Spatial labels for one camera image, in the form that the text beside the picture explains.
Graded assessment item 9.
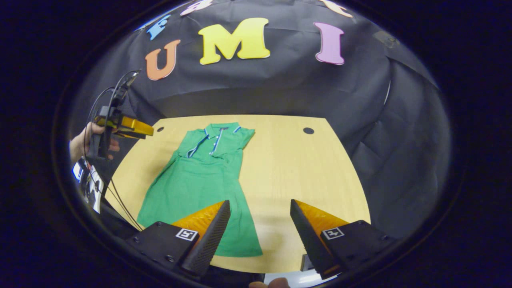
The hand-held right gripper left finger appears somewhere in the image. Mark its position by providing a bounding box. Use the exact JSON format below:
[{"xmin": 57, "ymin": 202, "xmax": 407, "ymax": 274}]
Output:
[{"xmin": 126, "ymin": 200, "xmax": 231, "ymax": 278}]

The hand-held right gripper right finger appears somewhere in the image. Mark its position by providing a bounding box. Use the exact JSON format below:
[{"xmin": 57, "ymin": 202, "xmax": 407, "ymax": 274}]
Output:
[{"xmin": 290, "ymin": 199, "xmax": 396, "ymax": 280}]

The green T-shirt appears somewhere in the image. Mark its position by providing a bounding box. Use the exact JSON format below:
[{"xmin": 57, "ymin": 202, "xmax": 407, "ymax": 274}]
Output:
[{"xmin": 137, "ymin": 122, "xmax": 264, "ymax": 257}]

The white sheet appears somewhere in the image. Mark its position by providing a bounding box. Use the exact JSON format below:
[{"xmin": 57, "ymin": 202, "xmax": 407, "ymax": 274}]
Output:
[{"xmin": 264, "ymin": 269, "xmax": 342, "ymax": 287}]

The black cable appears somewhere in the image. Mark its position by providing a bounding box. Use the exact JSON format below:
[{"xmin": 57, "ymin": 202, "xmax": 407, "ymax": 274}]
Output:
[{"xmin": 83, "ymin": 86, "xmax": 143, "ymax": 232}]

